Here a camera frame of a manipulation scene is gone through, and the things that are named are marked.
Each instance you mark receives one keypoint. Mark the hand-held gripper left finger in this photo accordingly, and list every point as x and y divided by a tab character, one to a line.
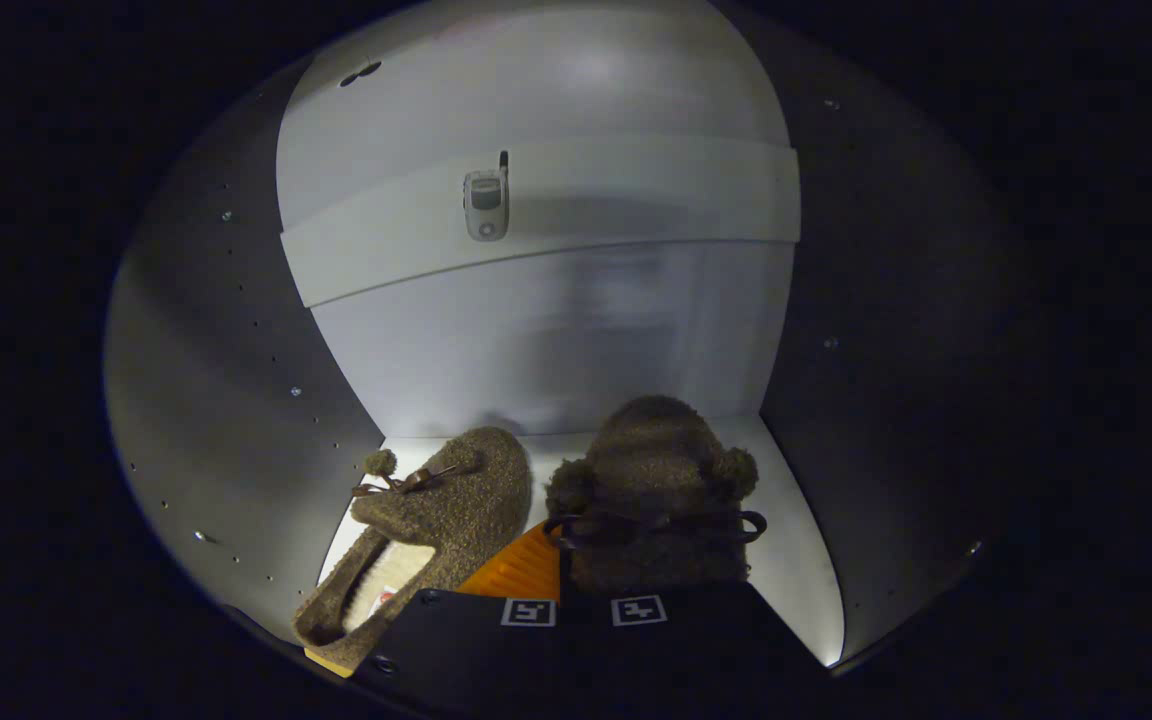
466	650

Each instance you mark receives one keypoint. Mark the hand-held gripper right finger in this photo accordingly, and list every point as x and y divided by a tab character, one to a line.
676	655

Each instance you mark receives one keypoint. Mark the brown fuzzy slipper shoe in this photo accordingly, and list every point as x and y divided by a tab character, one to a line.
651	470
466	510

